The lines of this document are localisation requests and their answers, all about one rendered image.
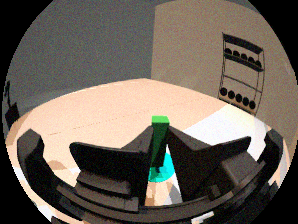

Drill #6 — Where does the cyan circle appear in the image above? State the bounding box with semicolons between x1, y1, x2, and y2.
149;153;174;183

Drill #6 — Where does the green post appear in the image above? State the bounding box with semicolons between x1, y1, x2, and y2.
152;115;169;167

